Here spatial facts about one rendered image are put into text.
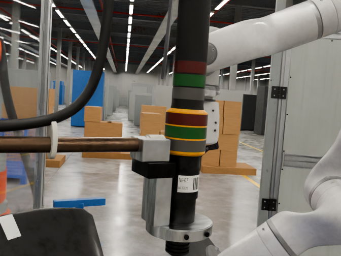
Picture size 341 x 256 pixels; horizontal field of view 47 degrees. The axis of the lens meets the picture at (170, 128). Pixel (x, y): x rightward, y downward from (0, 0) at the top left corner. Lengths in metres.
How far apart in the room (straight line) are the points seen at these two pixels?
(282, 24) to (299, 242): 0.55
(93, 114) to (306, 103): 7.76
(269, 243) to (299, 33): 0.54
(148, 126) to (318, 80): 5.94
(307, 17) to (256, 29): 0.13
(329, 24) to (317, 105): 1.35
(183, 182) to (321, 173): 0.78
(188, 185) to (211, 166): 8.15
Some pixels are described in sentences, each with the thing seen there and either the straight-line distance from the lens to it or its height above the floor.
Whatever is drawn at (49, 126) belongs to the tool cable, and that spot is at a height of 1.55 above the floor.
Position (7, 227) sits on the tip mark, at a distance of 0.51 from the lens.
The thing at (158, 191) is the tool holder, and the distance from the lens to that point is 0.38.
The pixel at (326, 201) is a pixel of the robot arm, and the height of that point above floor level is 1.35.
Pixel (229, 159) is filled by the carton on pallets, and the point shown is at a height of 0.31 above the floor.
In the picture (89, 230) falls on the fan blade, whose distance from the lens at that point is 0.54.
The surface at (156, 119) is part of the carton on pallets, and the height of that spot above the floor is 1.12.
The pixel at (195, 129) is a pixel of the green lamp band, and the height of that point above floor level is 1.55.
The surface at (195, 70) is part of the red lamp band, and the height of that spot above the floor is 1.61.
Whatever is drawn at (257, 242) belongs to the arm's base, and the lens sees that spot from 1.11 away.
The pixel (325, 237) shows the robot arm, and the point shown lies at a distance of 1.09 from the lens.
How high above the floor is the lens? 1.58
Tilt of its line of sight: 4 degrees down
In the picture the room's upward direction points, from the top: 4 degrees clockwise
